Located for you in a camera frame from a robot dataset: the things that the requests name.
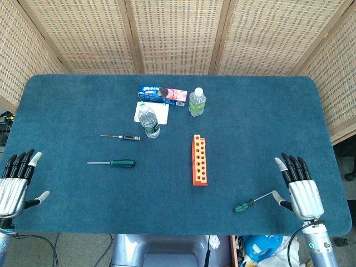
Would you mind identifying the blue white plastic bag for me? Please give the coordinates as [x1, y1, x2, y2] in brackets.
[243, 235, 284, 262]

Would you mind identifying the grey-blue robot torso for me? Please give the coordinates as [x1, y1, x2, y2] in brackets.
[110, 234, 231, 267]

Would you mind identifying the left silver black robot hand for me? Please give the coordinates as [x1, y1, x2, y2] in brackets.
[0, 149, 51, 219]

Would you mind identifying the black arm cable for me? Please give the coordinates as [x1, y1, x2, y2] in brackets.
[288, 222, 309, 267]
[11, 233, 60, 267]

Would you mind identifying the thin black precision screwdriver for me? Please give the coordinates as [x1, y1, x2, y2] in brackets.
[100, 134, 141, 141]

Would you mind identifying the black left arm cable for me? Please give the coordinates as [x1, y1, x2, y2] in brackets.
[11, 233, 60, 267]

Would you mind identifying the reddish wooden crate edge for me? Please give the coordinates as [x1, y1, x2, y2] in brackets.
[229, 235, 239, 267]

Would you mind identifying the clear bottle dark green label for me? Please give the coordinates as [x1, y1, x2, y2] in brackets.
[138, 105, 161, 139]

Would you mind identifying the white plastic tray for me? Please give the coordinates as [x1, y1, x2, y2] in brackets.
[133, 101, 170, 126]

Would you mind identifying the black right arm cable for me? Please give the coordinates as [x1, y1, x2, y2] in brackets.
[288, 222, 309, 267]

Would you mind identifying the blue felt table mat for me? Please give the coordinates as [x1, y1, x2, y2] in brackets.
[0, 74, 353, 236]

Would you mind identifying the black hanging cable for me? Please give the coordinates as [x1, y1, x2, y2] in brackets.
[204, 235, 211, 267]

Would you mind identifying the small green black screwdriver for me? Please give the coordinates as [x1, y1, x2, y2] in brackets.
[233, 191, 275, 214]

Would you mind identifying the woven bamboo folding screen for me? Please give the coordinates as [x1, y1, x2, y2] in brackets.
[0, 0, 356, 145]

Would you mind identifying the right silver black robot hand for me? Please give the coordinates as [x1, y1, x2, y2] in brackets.
[271, 152, 325, 222]

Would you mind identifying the blue pink cookie box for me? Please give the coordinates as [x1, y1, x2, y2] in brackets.
[138, 84, 188, 107]

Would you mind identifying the orange tool rack with holes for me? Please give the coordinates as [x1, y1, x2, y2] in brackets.
[191, 134, 209, 186]

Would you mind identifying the black equipment with yellow tag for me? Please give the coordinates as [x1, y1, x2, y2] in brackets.
[0, 111, 14, 147]

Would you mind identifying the clear bottle light green label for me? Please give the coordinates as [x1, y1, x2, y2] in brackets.
[189, 87, 207, 117]

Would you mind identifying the large green handled screwdriver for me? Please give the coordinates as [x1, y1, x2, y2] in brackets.
[87, 159, 136, 168]

